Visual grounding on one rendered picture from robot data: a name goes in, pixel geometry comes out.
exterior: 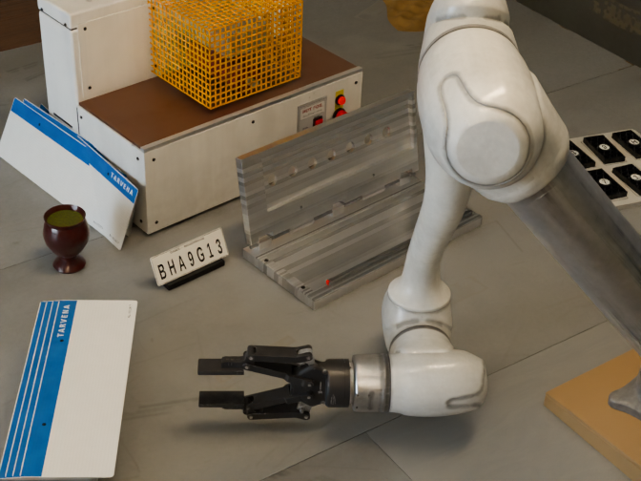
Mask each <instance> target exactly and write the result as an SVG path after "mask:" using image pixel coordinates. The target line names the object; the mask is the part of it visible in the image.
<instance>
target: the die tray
mask: <svg viewBox="0 0 641 481"><path fill-rule="evenodd" d="M628 130H632V131H633V132H635V133H636V134H637V135H638V136H640V137H641V135H640V134H639V133H638V132H637V131H635V130H633V129H628ZM623 131H627V130H622V131H616V132H610V133H604V134H598V135H592V136H600V135H604V136H605V137H606V138H607V139H608V140H609V141H610V142H611V143H612V144H613V145H614V146H615V147H616V148H617V149H618V150H619V151H620V152H621V153H622V154H623V155H624V156H625V161H622V162H615V163H609V164H604V163H603V162H602V161H601V160H600V159H599V158H598V157H597V156H596V155H595V154H594V153H593V152H592V150H591V149H590V148H589V147H588V146H587V145H586V144H585V143H584V142H583V139H584V137H587V136H581V137H576V138H570V139H569V140H571V141H572V142H573V143H574V144H575V145H576V146H578V147H579V148H580V149H581V150H582V151H583V152H585V153H586V154H587V155H588V156H589V157H591V158H592V159H593V160H594V161H595V167H590V168H587V169H586V170H587V171H590V170H595V169H600V168H602V169H603V170H604V171H605V172H606V173H608V174H609V175H610V176H611V177H612V178H613V179H614V180H615V181H617V182H618V183H619V184H620V185H621V186H622V187H623V188H624V189H625V190H626V191H628V194H627V196H626V197H623V198H620V199H611V201H612V202H613V204H614V205H615V206H616V207H617V208H618V210H619V209H625V208H630V207H634V206H640V205H641V196H639V195H638V194H637V193H635V192H634V191H633V190H632V189H631V188H630V187H629V186H628V185H627V184H626V183H624V182H623V181H622V180H621V179H620V178H618V177H617V176H616V175H615V174H613V173H612V168H614V167H619V166H623V165H628V164H633V165H634V166H635V167H636V168H637V169H639V170H640V171H641V158H639V159H636V158H635V157H633V156H632V155H631V154H630V153H629V152H628V151H627V150H625V149H624V148H623V147H622V146H621V145H620V144H619V143H617V142H616V141H615V140H614V139H613V138H612V133H617V132H623Z"/></svg>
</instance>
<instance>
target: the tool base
mask: <svg viewBox="0 0 641 481"><path fill-rule="evenodd" d="M415 175H416V172H413V173H410V174H408V173H407V172H403V173H401V178H399V179H397V180H395V181H392V182H390V183H388V184H386V185H384V187H385V190H384V191H383V192H381V193H379V194H377V195H375V196H373V197H371V198H369V199H365V200H361V199H362V196H360V197H358V198H356V199H352V200H350V201H348V202H346V203H343V204H341V203H340V202H336V203H334V204H333V209H331V210H329V211H327V212H325V213H323V214H320V215H318V216H316V217H314V223H313V224H310V225H308V226H306V227H304V228H302V229H300V230H298V231H296V232H294V233H292V234H288V233H289V232H290V231H289V229H287V230H285V231H283V232H281V233H278V234H276V235H275V236H271V237H269V236H267V235H264V236H262V237H260V238H258V239H259V242H258V243H256V244H254V245H250V246H247V247H245V248H243V258H244V259H245V260H247V261H248V262H250V263H251V264H253V265H254V266H255V267H257V268H258V269H259V270H261V271H262V272H263V273H265V274H266V275H267V276H269V277H270V278H271V279H273V280H274V281H275V282H277V283H278V284H280V285H281V286H282V287H284V288H285V289H286V290H288V291H289V292H290V293H292V294H293V295H294V296H296V297H297V298H298V299H300V300H301V301H302V302H304V303H305V304H307V305H308V306H309V307H311V308H312V309H313V310H316V309H318V308H320V307H322V306H324V305H326V304H328V303H331V302H332V301H334V300H336V299H337V298H339V297H341V296H343V295H345V294H347V293H349V292H351V291H353V290H355V289H357V288H359V287H361V286H363V285H365V284H367V283H369V282H372V281H373V280H375V279H377V278H378V277H380V276H382V275H384V274H386V273H388V272H390V271H392V270H394V269H396V268H398V267H400V266H402V265H404V264H405V259H406V255H407V251H408V247H409V246H407V247H406V248H404V249H402V250H400V251H398V252H396V253H394V254H392V255H390V256H388V257H386V258H384V259H382V260H380V261H377V262H375V263H373V264H371V265H369V266H367V267H365V268H364V269H362V270H360V271H358V272H356V273H354V274H352V275H350V276H348V277H346V278H344V279H342V280H340V281H338V282H335V283H333V284H331V285H329V286H328V285H327V284H326V280H329V279H331V278H333V277H335V276H337V275H339V274H340V273H342V272H344V271H346V270H348V269H350V268H352V267H354V266H356V265H358V264H360V263H362V262H364V261H367V260H369V259H371V258H373V257H375V256H377V255H379V254H381V253H382V252H384V251H386V250H388V249H390V248H392V247H394V246H396V245H398V244H400V243H402V242H404V241H407V240H409V239H411V238H412V235H413V232H414V229H415V226H416V222H417V219H418V216H419V214H420V211H421V208H422V204H423V200H424V189H425V183H424V181H423V180H419V179H417V178H415V177H413V176H415ZM481 220H482V216H481V215H479V214H477V213H473V212H472V215H470V216H468V217H466V218H464V219H462V220H461V221H460V223H459V225H458V227H457V229H456V231H455V233H454V234H453V236H452V238H451V241H452V240H454V239H456V238H458V237H459V236H461V235H462V234H464V233H466V232H468V231H470V230H472V229H474V228H476V227H478V226H480V225H481ZM265 259H267V260H269V261H264V260H265ZM301 286H305V288H304V289H302V288H300V287H301Z"/></svg>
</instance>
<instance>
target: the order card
mask: <svg viewBox="0 0 641 481"><path fill-rule="evenodd" d="M228 255H229V253H228V249H227V246H226V242H225V239H224V236H223V233H222V229H221V228H218V229H216V230H214V231H211V232H209V233H207V234H205V235H202V236H200V237H198V238H195V239H193V240H189V241H187V242H185V243H183V244H181V245H179V246H177V247H174V248H172V249H170V250H167V251H165V252H163V253H161V254H158V255H156V256H154V257H151V258H150V261H151V264H152V268H153V270H154V273H155V279H156V282H157V285H158V286H161V285H162V284H165V283H167V282H170V281H172V280H175V279H177V278H179V277H181V276H184V275H186V274H188V273H190V272H192V271H195V270H197V269H199V268H200V267H202V266H205V265H207V264H209V263H211V262H213V261H217V260H219V259H221V258H223V257H226V256H228Z"/></svg>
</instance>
